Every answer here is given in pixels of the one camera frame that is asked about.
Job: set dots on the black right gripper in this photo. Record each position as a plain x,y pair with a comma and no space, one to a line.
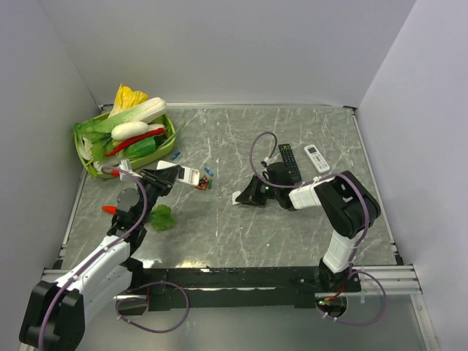
251,193

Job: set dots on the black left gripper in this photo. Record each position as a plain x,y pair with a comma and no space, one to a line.
162,179

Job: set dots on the white battery cover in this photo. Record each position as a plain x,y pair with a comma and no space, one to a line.
235,195

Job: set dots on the red white remote control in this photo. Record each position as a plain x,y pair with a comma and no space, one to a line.
185,175

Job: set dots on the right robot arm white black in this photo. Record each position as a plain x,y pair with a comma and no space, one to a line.
349,206

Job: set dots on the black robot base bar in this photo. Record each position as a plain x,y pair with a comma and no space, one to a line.
164,289

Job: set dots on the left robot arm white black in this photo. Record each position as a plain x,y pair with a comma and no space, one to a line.
58,312

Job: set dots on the pile of colourful batteries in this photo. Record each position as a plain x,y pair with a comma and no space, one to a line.
205,183

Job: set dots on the black TV remote control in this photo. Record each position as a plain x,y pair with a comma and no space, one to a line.
289,161

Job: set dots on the white air conditioner remote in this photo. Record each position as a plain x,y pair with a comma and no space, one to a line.
317,159

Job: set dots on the blue battery near pile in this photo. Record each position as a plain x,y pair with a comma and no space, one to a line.
208,171

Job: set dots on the red chili pepper toy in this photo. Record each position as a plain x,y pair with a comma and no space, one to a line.
127,143

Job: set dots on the orange carrot toy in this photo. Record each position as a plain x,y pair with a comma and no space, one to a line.
160,218

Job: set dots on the white radish toy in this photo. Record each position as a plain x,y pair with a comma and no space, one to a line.
128,130

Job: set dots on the green plastic basket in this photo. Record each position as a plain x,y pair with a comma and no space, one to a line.
140,154

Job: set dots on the green leafy vegetable toy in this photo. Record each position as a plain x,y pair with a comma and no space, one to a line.
97,134

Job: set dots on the napa cabbage toy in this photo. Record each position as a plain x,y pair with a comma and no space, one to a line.
132,105

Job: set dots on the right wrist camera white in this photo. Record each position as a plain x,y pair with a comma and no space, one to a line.
266,162

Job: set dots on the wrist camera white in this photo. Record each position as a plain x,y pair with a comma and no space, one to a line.
266,162
124,168

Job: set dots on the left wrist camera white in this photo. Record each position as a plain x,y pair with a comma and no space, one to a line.
124,168

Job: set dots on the aluminium frame rail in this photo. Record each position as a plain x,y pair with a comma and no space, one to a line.
383,280

